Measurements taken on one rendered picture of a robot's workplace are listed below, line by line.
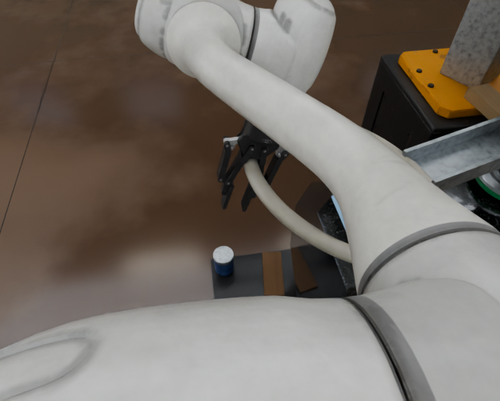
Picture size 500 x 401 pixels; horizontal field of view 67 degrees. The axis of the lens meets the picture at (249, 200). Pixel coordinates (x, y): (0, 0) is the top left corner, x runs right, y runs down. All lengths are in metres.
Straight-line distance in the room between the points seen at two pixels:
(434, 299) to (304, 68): 0.48
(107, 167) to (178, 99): 0.82
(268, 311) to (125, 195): 2.29
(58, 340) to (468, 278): 0.19
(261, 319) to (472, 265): 0.12
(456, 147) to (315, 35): 0.66
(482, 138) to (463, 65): 0.81
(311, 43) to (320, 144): 0.28
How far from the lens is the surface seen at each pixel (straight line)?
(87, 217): 2.40
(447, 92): 1.94
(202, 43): 0.49
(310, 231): 0.67
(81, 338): 0.17
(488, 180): 1.39
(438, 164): 1.10
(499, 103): 1.87
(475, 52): 1.96
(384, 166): 0.31
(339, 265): 1.18
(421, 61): 2.12
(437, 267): 0.23
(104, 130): 2.94
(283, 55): 0.60
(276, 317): 0.16
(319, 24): 0.61
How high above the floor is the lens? 1.75
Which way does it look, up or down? 50 degrees down
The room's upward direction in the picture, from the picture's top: straight up
